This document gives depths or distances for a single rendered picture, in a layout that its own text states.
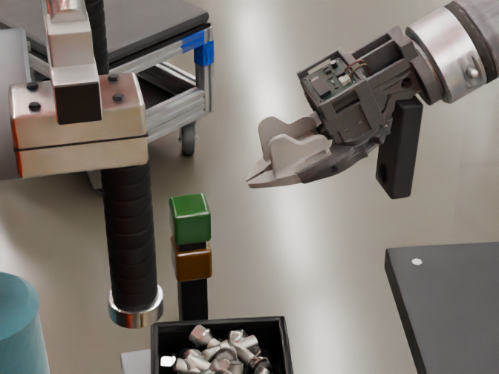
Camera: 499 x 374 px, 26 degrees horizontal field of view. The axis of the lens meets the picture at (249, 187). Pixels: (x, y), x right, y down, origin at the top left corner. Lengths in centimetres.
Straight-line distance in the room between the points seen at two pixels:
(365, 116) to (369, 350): 92
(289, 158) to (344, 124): 6
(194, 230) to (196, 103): 124
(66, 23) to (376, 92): 44
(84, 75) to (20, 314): 26
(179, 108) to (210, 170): 16
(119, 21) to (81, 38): 154
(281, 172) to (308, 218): 114
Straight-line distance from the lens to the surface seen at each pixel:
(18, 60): 89
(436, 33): 108
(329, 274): 208
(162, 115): 229
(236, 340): 111
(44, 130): 73
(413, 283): 161
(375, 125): 108
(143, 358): 126
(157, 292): 85
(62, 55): 72
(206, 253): 115
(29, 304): 90
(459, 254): 167
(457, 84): 108
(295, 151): 108
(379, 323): 199
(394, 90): 109
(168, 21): 224
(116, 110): 73
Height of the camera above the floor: 132
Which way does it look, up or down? 35 degrees down
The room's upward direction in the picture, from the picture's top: straight up
